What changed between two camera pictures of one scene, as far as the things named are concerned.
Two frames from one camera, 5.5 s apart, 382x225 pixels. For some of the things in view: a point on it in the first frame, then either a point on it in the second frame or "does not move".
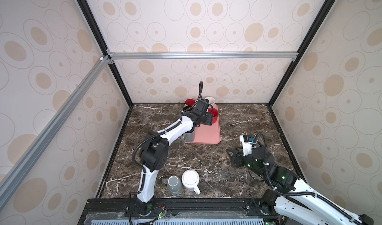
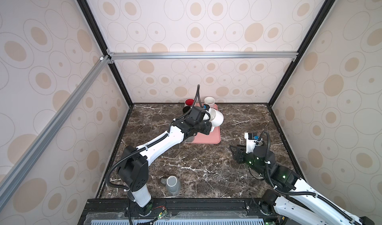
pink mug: (211, 100) does not move
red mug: (189, 102) does not move
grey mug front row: (174, 184) does not move
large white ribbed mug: (190, 178) → (216, 118)
